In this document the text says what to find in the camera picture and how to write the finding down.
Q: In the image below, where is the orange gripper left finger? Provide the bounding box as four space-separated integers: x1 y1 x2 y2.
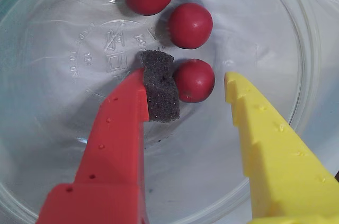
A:
38 50 181 224

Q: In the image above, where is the white table cloth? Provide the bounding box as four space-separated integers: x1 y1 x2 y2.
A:
299 0 339 182

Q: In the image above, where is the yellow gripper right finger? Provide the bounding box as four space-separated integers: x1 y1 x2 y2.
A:
224 71 339 224

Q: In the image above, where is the clear glass bowl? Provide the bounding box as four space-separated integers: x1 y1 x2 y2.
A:
0 0 339 224

